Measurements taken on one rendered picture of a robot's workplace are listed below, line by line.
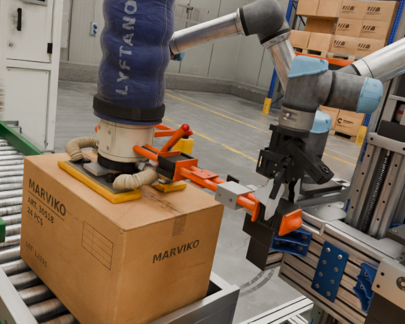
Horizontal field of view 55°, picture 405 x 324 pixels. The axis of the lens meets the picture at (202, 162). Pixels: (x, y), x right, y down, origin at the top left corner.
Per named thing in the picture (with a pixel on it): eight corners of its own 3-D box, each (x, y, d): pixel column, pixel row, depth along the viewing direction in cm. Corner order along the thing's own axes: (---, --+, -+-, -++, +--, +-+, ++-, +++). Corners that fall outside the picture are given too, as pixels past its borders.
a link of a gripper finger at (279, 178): (273, 200, 88) (289, 165, 89) (279, 202, 87) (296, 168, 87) (264, 195, 85) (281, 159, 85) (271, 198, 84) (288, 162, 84)
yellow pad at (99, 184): (56, 165, 132) (57, 151, 130) (83, 162, 139) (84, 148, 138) (114, 204, 111) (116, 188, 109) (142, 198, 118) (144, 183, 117)
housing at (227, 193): (213, 200, 100) (216, 184, 98) (229, 195, 105) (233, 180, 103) (233, 211, 95) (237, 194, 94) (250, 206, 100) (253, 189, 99)
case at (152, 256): (18, 256, 147) (23, 155, 136) (109, 231, 176) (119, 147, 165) (109, 356, 110) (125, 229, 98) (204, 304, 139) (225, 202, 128)
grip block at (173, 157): (153, 171, 112) (155, 152, 111) (177, 168, 119) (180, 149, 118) (172, 182, 107) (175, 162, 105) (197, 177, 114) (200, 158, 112)
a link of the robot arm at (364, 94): (371, 76, 89) (323, 68, 89) (389, 80, 78) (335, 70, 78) (361, 110, 91) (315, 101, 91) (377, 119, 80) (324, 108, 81)
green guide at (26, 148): (-7, 129, 289) (-7, 117, 286) (8, 129, 296) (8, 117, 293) (103, 221, 183) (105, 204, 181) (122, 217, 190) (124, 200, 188)
